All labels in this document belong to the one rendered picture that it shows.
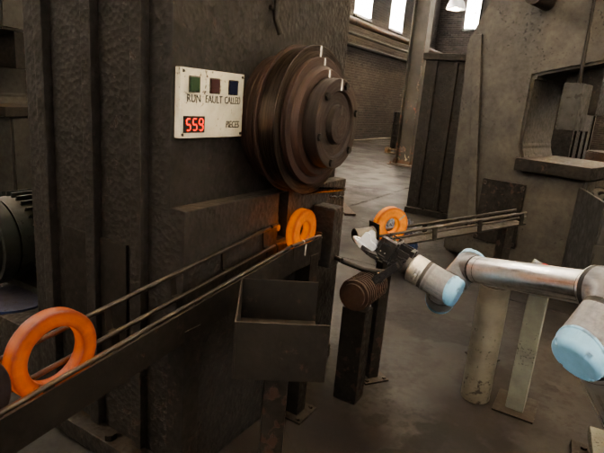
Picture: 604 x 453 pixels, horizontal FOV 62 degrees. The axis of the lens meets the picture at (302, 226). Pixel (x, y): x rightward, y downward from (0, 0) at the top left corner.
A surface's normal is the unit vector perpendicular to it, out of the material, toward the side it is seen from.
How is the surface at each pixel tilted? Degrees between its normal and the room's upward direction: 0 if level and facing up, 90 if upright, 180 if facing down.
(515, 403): 90
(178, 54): 90
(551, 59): 90
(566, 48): 90
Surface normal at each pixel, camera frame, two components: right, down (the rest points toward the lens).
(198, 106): 0.85, 0.20
